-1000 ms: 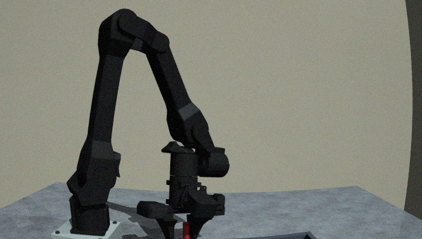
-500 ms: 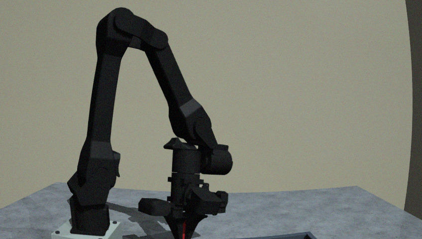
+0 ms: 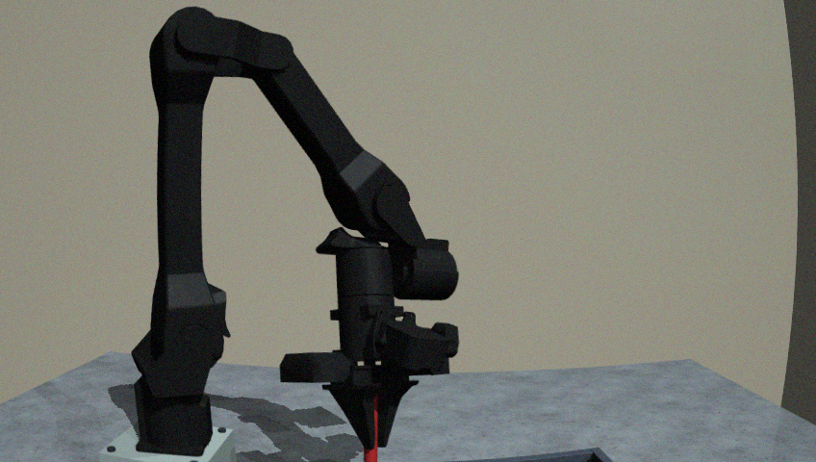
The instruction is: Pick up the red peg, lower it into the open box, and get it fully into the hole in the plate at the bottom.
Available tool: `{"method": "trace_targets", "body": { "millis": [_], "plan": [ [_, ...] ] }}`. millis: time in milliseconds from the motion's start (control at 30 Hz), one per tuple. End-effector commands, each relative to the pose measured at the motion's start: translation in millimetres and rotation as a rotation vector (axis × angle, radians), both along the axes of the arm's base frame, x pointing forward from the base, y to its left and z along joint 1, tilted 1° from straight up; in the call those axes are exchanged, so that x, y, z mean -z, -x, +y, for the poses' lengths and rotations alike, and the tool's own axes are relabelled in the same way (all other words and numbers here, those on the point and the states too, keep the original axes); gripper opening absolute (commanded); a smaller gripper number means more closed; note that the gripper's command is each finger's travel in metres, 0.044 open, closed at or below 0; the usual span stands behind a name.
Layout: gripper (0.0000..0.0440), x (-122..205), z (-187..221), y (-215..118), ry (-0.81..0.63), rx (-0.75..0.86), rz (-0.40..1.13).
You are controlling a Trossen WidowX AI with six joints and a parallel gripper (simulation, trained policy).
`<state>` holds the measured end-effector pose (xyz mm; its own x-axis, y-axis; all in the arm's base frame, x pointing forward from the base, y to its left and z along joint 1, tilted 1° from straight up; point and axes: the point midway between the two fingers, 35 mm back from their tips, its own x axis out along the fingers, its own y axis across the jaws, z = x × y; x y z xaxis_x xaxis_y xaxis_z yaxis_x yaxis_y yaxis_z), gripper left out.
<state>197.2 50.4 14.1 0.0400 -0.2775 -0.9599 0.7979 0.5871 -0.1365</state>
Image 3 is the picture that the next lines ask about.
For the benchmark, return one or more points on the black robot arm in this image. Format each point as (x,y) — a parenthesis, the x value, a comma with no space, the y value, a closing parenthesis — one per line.
(188,314)

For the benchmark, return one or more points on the red peg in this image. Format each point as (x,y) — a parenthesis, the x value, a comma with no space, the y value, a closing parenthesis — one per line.
(370,455)

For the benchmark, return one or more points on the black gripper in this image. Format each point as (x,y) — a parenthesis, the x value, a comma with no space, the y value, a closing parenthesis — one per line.
(355,387)

